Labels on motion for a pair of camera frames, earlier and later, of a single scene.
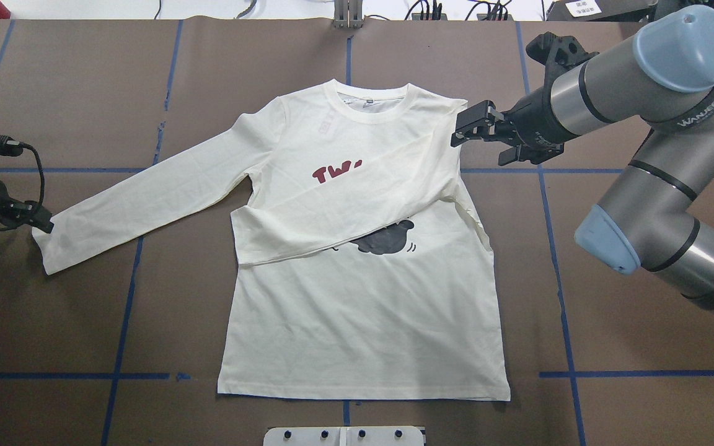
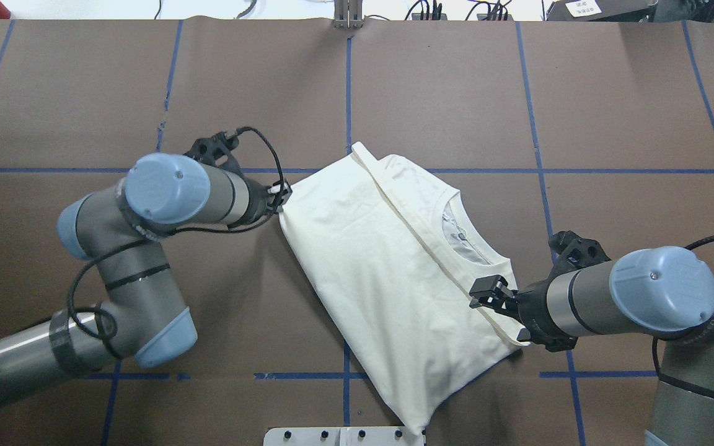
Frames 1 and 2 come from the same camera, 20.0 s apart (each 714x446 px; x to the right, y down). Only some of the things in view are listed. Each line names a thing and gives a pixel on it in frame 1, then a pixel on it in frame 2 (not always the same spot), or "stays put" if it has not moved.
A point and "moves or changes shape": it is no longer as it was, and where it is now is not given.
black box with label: x=600 y=10 stays put
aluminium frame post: x=348 y=14 stays put
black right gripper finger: x=478 y=121 to x=491 y=291
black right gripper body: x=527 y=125 to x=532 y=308
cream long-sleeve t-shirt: x=364 y=269 moves or changes shape
